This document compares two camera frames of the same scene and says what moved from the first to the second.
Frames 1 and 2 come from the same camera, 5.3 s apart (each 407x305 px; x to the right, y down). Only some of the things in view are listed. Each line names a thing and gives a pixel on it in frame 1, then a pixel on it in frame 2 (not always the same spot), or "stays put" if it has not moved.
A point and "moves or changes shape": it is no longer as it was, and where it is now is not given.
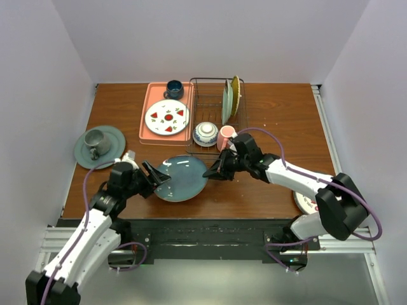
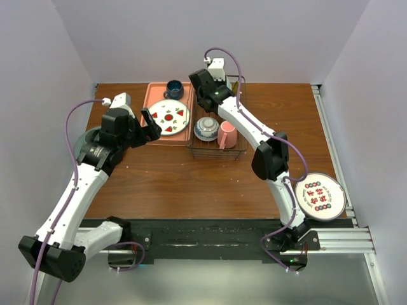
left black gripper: (157, 177) to (153, 131)
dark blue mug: (175, 90) stays put
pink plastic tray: (154, 92) stays put
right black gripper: (219, 168) to (220, 82)
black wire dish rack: (217, 112) stays put
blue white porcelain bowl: (205, 135) moves or changes shape
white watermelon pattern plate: (166, 117) stays put
